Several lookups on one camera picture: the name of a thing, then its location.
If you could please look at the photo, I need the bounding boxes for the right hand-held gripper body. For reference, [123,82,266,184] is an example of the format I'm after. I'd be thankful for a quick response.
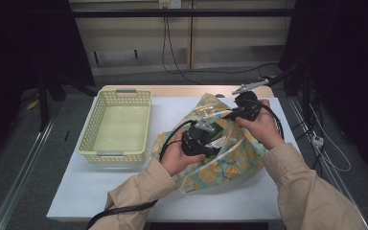
[231,79,270,123]

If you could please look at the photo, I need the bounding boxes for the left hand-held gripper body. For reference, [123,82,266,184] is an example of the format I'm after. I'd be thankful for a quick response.
[180,119,216,158]

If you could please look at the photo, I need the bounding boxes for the orange slice print bag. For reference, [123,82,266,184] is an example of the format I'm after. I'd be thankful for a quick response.
[150,92,268,196]

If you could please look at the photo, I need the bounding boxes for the pale yellow plastic basket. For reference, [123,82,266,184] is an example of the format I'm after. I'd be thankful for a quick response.
[76,89,153,165]

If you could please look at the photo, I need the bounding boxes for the person's left hand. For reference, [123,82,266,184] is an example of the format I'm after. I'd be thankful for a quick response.
[159,128,206,177]

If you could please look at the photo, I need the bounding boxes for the person's right hand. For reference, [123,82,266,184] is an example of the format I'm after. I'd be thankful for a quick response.
[235,98,286,151]

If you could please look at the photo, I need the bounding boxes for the white table mat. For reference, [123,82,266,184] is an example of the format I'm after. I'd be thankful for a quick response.
[46,96,302,223]

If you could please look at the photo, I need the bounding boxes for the white power strip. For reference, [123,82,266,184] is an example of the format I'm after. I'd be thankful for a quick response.
[311,134,326,149]

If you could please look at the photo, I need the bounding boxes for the black curtain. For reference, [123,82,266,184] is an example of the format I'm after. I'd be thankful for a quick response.
[278,0,368,184]
[0,0,96,171]

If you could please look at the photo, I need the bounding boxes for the black horizontal metal bar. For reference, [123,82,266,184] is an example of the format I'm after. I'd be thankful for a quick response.
[71,9,297,19]

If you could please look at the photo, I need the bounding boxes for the black metal stand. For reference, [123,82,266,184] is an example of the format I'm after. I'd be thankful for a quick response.
[36,70,67,132]

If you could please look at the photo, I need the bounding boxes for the left hand-held gripper black cable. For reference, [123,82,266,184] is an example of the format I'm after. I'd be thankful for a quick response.
[85,119,199,230]

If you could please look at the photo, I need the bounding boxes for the hand-held gripper black cable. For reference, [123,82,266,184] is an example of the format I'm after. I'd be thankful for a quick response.
[85,119,199,230]
[258,103,286,141]

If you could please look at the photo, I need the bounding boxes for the right hand-held gripper black cable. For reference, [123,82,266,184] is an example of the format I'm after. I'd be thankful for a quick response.
[258,103,286,141]

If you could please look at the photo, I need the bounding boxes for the black hanging wall cable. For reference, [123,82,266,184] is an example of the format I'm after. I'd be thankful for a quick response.
[161,5,281,86]

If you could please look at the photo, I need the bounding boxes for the thin white cable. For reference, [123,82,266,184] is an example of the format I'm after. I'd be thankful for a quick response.
[309,103,353,173]

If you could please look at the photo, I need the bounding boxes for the aluminium floor rail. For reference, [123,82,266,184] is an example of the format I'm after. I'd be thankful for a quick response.
[0,117,58,230]
[287,97,368,230]

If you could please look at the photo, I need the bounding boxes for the white wall socket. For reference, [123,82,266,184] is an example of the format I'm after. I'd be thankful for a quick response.
[158,0,183,10]

